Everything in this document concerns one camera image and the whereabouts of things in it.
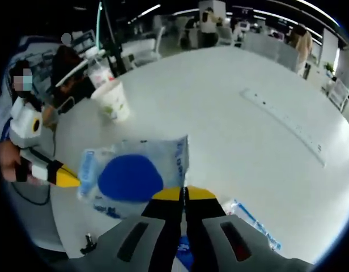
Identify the person's white clothing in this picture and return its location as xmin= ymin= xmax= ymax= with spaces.
xmin=0 ymin=84 xmax=15 ymax=143

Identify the person's left hand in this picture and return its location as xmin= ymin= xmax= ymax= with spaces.
xmin=0 ymin=141 xmax=22 ymax=182

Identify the white table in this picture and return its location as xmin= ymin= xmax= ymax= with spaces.
xmin=29 ymin=46 xmax=349 ymax=265

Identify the white paper cup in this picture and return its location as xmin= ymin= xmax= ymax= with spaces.
xmin=90 ymin=80 xmax=131 ymax=123

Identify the blue tissue packet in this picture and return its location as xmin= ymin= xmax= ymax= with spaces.
xmin=77 ymin=135 xmax=195 ymax=265
xmin=222 ymin=198 xmax=283 ymax=253

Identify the white office chair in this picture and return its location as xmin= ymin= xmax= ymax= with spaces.
xmin=328 ymin=77 xmax=349 ymax=114

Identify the brown coat on stand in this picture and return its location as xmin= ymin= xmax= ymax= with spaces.
xmin=288 ymin=24 xmax=314 ymax=72

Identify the clear plastic water bottle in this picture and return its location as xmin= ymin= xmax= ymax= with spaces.
xmin=86 ymin=48 xmax=114 ymax=90

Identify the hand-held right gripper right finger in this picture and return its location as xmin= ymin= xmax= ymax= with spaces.
xmin=185 ymin=185 xmax=314 ymax=272

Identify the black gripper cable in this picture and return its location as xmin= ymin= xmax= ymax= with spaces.
xmin=11 ymin=124 xmax=57 ymax=206

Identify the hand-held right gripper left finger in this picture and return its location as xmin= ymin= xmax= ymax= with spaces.
xmin=69 ymin=186 xmax=184 ymax=272

